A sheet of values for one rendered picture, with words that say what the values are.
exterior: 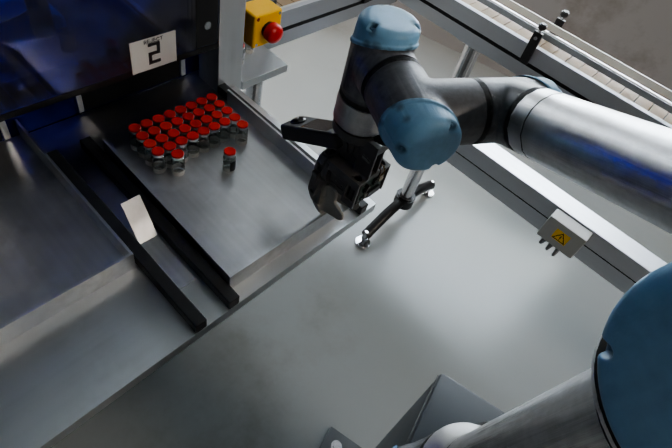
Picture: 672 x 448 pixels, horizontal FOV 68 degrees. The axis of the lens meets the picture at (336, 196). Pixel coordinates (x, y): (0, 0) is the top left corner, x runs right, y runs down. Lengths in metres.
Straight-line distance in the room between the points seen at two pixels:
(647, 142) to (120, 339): 0.63
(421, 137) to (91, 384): 0.49
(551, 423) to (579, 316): 1.83
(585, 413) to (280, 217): 0.60
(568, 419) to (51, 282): 0.65
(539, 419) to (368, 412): 1.31
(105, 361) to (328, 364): 1.06
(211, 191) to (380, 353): 1.04
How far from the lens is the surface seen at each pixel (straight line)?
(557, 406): 0.37
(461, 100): 0.55
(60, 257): 0.82
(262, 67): 1.15
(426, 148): 0.52
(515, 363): 1.94
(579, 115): 0.51
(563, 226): 1.60
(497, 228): 2.27
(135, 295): 0.77
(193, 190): 0.87
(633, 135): 0.48
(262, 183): 0.89
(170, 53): 0.94
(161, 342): 0.73
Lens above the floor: 1.54
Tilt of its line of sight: 47 degrees down
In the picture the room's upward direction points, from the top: 17 degrees clockwise
